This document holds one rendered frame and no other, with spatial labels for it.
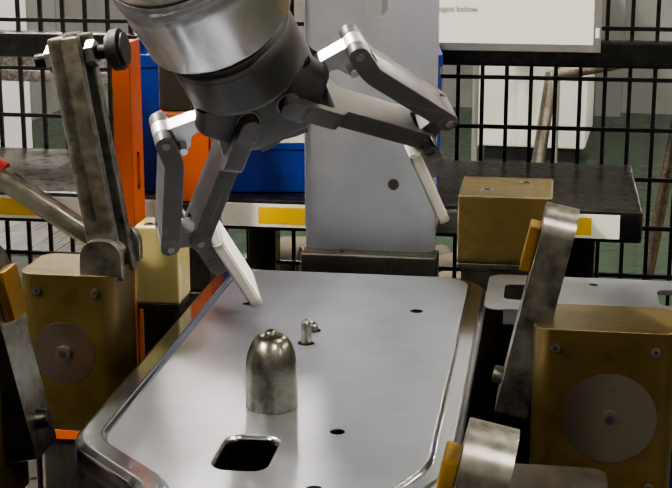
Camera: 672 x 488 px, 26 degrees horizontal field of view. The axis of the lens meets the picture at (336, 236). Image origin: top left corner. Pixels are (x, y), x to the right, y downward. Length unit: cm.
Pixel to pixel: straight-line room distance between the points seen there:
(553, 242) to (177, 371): 26
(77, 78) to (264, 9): 26
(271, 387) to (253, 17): 24
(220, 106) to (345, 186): 47
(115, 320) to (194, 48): 31
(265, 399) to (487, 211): 40
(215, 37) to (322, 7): 49
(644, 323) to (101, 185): 38
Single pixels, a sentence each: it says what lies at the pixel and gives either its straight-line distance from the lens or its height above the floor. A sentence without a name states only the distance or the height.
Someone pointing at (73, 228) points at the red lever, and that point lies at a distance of 104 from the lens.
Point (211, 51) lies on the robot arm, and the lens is 78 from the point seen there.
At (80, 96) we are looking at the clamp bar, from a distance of 101.
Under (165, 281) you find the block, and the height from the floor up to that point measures 102.
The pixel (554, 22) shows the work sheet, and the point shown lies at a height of 118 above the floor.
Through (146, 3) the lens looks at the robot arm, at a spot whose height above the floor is 126.
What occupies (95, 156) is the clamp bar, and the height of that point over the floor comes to 113.
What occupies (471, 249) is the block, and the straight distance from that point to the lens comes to 124.
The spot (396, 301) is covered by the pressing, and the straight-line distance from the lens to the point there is 113.
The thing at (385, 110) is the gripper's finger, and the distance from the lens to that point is 90.
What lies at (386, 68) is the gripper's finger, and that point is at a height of 121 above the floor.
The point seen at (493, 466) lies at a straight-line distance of 59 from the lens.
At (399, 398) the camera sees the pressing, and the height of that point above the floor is 100.
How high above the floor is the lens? 132
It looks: 14 degrees down
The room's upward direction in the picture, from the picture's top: straight up
